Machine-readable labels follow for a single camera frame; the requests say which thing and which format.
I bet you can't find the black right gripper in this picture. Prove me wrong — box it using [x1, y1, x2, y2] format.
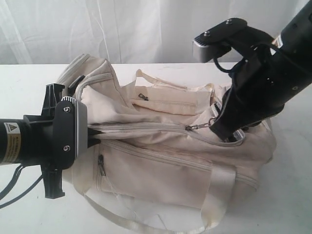
[210, 26, 293, 140]

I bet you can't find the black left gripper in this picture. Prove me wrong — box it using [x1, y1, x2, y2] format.
[23, 83, 102, 198]

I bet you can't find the cream fabric duffel bag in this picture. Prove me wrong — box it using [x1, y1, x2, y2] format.
[58, 54, 276, 234]

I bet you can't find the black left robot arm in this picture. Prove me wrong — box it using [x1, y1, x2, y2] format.
[0, 83, 100, 199]

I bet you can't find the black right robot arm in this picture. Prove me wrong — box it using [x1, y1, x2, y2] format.
[210, 1, 312, 140]

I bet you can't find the white paper hang tag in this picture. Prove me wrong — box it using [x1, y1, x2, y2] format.
[87, 190, 202, 231]

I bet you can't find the white backdrop curtain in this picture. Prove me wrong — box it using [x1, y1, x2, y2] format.
[0, 0, 306, 64]

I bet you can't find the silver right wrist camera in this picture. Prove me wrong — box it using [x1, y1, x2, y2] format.
[192, 18, 247, 63]

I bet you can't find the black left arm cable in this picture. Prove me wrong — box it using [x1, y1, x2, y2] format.
[0, 164, 46, 209]

